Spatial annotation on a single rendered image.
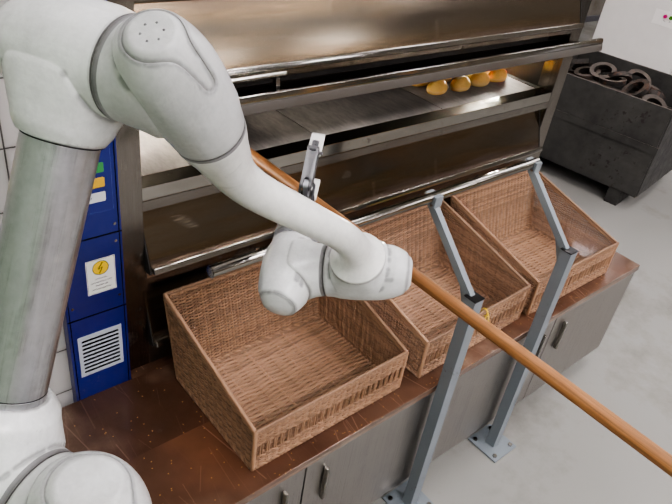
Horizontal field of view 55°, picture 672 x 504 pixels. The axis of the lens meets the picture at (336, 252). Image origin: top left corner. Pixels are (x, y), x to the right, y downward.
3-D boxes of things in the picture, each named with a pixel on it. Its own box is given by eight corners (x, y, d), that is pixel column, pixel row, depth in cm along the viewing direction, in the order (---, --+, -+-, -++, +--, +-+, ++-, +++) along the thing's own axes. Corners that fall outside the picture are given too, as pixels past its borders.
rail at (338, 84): (170, 118, 141) (165, 116, 142) (603, 43, 245) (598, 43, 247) (169, 109, 140) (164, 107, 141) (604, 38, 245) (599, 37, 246)
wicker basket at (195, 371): (160, 363, 197) (158, 291, 181) (307, 302, 230) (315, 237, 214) (250, 476, 168) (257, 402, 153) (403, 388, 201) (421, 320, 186)
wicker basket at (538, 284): (432, 251, 268) (448, 192, 252) (516, 218, 300) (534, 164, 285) (527, 318, 239) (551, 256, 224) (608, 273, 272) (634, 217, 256)
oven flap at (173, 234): (148, 272, 177) (133, 201, 171) (533, 150, 282) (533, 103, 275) (155, 276, 173) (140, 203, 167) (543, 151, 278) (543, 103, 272)
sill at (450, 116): (131, 191, 168) (131, 178, 166) (537, 96, 274) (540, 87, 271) (142, 202, 165) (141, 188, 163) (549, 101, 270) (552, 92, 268)
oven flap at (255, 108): (171, 129, 142) (132, 114, 156) (602, 50, 247) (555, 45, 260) (170, 118, 141) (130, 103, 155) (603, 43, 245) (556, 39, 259)
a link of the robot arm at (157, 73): (267, 101, 85) (182, 73, 89) (224, -5, 69) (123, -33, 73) (216, 182, 81) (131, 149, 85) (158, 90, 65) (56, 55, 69)
